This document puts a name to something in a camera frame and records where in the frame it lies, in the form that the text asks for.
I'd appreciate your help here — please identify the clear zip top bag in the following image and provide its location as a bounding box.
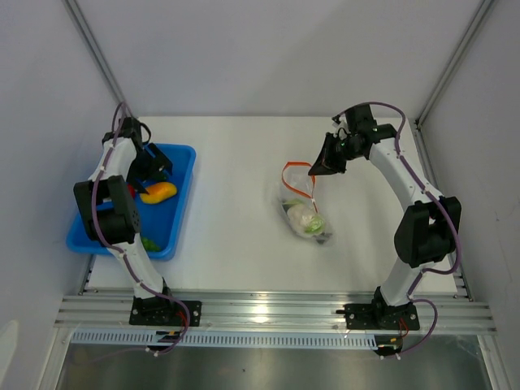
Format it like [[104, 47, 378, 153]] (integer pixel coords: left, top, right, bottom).
[[275, 161, 333, 246]]

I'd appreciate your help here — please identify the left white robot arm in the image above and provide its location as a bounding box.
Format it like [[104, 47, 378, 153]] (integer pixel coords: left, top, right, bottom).
[[73, 116, 176, 325]]

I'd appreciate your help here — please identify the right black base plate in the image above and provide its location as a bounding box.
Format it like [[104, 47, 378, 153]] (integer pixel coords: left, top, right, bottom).
[[336, 303, 420, 331]]

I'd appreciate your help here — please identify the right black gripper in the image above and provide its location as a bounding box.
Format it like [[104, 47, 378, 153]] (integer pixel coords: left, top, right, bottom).
[[309, 132, 363, 177]]

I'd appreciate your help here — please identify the right aluminium frame post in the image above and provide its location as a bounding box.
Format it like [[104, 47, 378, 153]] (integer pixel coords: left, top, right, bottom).
[[414, 0, 497, 131]]

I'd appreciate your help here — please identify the white slotted cable duct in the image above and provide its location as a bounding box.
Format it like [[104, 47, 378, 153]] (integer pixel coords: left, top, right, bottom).
[[71, 328, 377, 350]]

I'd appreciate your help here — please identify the aluminium frame post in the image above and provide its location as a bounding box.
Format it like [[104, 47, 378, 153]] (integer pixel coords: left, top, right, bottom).
[[414, 0, 497, 131], [62, 0, 126, 112]]

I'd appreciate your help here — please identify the aluminium mounting rail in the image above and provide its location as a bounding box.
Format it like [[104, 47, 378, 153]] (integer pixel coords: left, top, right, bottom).
[[54, 289, 497, 335]]

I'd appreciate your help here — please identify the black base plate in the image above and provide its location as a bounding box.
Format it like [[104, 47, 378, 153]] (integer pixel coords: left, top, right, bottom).
[[336, 303, 420, 331], [129, 297, 187, 327]]

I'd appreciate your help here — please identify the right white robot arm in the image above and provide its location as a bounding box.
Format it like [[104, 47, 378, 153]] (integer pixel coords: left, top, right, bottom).
[[308, 102, 462, 328]]

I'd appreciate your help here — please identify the white green cauliflower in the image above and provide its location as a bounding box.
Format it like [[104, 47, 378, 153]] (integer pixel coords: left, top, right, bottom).
[[282, 199, 326, 238]]

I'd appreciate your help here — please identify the yellow mango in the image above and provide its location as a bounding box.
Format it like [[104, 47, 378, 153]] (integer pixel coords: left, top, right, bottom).
[[140, 182, 177, 205]]

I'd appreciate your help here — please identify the red chili pepper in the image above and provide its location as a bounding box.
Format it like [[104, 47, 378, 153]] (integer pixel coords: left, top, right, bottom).
[[127, 184, 137, 199]]

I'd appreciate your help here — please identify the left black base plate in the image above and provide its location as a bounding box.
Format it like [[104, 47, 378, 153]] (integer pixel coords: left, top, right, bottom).
[[129, 297, 187, 327]]

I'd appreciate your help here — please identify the green cucumber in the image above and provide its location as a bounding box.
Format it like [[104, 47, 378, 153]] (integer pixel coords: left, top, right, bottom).
[[152, 172, 168, 182]]

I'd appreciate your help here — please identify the green lettuce piece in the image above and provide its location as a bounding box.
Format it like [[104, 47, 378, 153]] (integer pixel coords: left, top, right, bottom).
[[141, 236, 162, 253]]

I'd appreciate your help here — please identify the left aluminium frame post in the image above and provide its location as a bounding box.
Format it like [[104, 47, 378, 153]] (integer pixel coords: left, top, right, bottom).
[[62, 0, 126, 112]]

